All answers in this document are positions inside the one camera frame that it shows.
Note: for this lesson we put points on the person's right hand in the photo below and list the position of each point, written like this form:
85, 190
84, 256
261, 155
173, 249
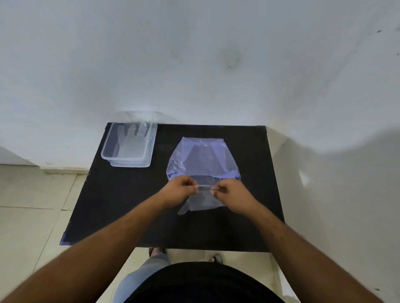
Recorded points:
234, 195

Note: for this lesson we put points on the person's left hand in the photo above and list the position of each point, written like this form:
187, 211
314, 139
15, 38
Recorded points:
175, 190

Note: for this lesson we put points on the person's right thumb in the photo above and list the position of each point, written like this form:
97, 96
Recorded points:
217, 193

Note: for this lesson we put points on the person's left thumb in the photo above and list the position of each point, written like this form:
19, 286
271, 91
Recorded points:
191, 189

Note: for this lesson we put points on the clear plastic glove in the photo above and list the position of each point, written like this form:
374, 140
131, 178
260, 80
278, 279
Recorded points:
132, 140
203, 196

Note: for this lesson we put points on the person's right forearm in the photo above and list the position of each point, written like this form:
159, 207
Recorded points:
312, 259

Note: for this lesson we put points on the person's left forearm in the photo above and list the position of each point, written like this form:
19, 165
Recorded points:
78, 259

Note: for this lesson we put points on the purple plastic bag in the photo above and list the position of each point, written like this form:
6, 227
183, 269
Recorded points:
203, 159

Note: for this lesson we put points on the dark sandal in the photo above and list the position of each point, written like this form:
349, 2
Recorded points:
152, 250
216, 259

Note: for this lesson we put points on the clear plastic container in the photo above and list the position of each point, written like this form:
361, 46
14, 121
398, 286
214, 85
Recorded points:
129, 146

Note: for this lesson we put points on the black shirt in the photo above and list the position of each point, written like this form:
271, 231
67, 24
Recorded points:
203, 284

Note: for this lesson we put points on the light blue jeans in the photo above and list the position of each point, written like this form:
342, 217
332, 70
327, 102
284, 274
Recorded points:
137, 277

